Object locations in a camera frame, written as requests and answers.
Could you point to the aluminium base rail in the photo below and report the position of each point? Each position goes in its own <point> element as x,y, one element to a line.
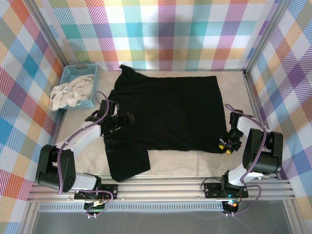
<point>158,189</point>

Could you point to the aluminium side rail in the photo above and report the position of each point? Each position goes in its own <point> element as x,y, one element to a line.
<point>257,112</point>

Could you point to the left controller board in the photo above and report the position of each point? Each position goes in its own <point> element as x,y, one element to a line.
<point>96,208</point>

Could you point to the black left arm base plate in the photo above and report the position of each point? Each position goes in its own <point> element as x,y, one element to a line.
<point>111,191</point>

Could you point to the aluminium frame post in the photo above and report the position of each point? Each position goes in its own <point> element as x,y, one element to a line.
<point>50,36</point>
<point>267,36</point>

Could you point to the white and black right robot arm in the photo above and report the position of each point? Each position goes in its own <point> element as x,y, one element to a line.
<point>263,151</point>

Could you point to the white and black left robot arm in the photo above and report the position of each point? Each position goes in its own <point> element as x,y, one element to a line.
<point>83,139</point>

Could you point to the controller board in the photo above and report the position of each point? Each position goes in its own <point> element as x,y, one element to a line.
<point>96,208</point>
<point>231,206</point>

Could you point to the black t-shirt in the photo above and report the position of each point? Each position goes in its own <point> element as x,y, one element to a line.
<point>170,109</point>

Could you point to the right controller board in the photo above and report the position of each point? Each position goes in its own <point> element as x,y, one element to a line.
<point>231,206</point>

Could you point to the blue plastic basket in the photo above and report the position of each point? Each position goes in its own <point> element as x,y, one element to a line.
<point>70,72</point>

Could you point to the crumpled white cloth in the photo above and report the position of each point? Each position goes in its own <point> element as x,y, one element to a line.
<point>70,92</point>

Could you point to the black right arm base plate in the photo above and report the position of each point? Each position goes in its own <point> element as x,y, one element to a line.
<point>212,190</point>

